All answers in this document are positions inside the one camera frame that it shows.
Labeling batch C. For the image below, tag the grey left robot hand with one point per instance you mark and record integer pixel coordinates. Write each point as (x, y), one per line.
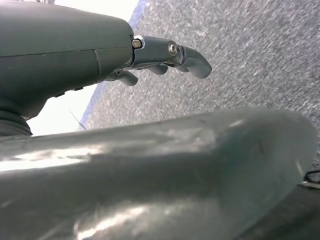
(50, 49)

